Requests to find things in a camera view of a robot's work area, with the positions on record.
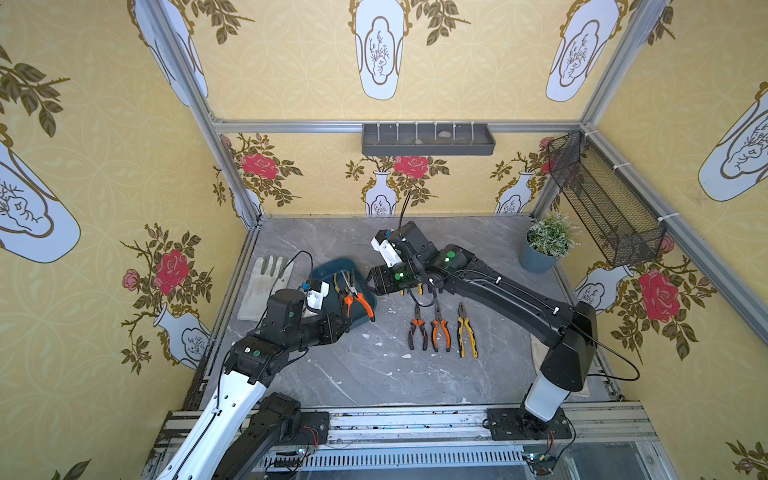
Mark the blue flower pot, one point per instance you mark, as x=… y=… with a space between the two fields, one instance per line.
x=534 y=261

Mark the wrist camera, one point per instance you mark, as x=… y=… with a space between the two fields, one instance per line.
x=381 y=244
x=316 y=291

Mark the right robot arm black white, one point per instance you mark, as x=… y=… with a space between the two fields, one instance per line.
x=568 y=331

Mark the left work glove beige green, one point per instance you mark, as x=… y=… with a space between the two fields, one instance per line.
x=268 y=274

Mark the green white artificial plant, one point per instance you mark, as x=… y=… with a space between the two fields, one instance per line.
x=554 y=235

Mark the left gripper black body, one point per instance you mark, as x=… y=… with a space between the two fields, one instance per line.
x=339 y=318

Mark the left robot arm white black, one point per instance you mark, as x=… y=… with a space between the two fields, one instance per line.
x=241 y=422

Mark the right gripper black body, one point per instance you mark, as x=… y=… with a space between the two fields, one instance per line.
x=376 y=280

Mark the orange black pliers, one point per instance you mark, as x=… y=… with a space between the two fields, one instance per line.
x=417 y=324
x=440 y=330

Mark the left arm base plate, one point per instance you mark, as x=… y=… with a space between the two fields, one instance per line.
x=314 y=426

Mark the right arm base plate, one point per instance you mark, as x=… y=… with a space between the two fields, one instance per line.
x=519 y=424

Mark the orange long nose pliers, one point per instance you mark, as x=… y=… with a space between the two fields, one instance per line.
x=352 y=296

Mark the right work glove beige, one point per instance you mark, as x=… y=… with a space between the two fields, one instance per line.
x=539 y=352

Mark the black wire mesh basket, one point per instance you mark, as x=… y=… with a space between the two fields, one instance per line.
x=621 y=223

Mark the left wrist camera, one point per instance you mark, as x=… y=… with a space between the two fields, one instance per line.
x=316 y=291

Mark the teal plastic storage box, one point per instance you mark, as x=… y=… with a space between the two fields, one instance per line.
x=330 y=272

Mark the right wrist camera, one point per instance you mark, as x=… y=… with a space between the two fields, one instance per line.
x=381 y=244

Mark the aluminium front rail frame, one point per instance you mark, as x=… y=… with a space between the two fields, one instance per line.
x=616 y=435

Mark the grey wall shelf tray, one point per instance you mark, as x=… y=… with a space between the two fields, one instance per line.
x=427 y=139

